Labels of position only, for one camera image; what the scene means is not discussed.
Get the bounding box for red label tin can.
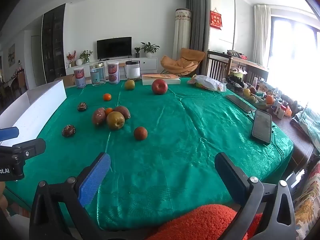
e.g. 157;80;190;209
108;62;120;84
74;68;86;89

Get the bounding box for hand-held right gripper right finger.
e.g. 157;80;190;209
214;152;297;240

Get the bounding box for clear jar with black lid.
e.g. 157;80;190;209
125;60;141;80

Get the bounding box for red-orange round orange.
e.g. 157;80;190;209
134;126;148;141

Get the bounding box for flat screen television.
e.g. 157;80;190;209
97;37;132;60

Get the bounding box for red wall hanging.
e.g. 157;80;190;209
209;10;223;30

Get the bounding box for large potted plant white pot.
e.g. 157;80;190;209
141;42;160;58

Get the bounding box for grey curtain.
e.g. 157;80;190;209
186;0;212;52

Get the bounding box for light plaid blanket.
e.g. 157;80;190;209
290;107;320;155

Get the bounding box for framed wall painting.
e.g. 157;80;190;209
8;44;16;67

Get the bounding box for white plastic bag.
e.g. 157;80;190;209
188;74;227;92

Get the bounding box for wooden slatted crib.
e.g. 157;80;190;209
206;50;269;85

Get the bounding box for orange lounge chair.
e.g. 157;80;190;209
160;48;206;77

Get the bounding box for floral cushion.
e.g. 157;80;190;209
292;160;320;240

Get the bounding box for blue label glass jar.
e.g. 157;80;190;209
90;62;107;87

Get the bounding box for leafy green potted plant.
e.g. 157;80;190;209
79;50;93;64

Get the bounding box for white curtain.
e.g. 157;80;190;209
254;4;272;67

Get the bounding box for dark display cabinet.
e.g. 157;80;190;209
41;4;67;83

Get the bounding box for red flowers in vase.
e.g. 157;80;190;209
66;50;77;68

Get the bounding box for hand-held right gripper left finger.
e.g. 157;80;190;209
29;152;112;240

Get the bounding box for red apple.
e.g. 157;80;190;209
151;79;168;95

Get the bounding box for white cardboard box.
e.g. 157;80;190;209
0;80;67;148

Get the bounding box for cloth-covered standing air conditioner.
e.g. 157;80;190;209
174;8;192;68

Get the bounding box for white television cabinet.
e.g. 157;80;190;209
65;57;157;77

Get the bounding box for wooden dining chair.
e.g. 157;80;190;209
16;69;27;93

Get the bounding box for black smartphone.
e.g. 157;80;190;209
251;109;272;145

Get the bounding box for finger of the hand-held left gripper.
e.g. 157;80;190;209
0;127;20;142
11;138;47;159

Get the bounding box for person's left hand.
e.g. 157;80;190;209
0;182;8;212

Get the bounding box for large green-brown pear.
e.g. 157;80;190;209
107;111;125;130

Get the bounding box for flat white and orange box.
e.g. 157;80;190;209
141;74;181;86

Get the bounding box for orange fuzzy garment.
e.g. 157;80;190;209
145;204;263;240

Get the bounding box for brown cardboard box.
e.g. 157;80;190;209
54;74;75;88

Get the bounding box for green tablecloth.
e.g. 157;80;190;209
5;76;294;232

